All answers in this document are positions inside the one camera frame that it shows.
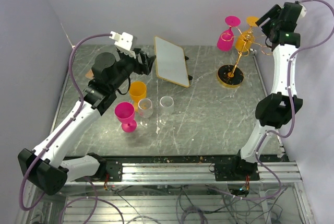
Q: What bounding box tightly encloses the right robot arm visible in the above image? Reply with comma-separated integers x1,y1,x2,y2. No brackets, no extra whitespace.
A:
213,2,306,182

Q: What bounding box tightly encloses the orange picture card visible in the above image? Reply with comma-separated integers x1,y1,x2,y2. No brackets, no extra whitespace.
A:
85,69,94,79

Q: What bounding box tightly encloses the aluminium mounting rail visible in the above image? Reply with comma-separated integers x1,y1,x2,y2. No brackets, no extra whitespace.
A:
59,161,303,185

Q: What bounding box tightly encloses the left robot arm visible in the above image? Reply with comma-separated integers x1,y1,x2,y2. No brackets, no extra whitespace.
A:
18,48,156,195

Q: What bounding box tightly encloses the pink wine glass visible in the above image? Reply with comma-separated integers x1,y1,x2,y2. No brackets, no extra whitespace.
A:
114,102,137,133
217,16,241,51

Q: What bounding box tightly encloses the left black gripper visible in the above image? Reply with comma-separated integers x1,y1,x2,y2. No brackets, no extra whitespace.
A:
110,47,156,91

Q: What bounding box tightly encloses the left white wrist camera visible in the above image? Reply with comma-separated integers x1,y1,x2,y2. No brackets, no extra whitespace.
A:
109,31,137,58

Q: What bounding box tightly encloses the white board yellow rim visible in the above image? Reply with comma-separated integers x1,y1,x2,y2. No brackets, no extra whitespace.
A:
154,36,190,88

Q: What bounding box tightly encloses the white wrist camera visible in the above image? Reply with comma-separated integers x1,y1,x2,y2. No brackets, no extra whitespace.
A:
109,31,137,58
295,1,307,20

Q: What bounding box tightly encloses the orange wine glass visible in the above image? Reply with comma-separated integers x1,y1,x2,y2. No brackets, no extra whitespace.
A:
235,16,259,53
129,81,147,112

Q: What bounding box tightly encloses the gold wine glass rack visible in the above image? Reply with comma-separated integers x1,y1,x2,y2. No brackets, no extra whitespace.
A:
217,41,272,88

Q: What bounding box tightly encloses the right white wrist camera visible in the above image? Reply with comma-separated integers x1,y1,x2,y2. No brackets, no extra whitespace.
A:
295,1,307,20

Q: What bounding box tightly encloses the clear wine glass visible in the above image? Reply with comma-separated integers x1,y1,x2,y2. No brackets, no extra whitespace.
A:
159,96,174,125
138,98,153,127

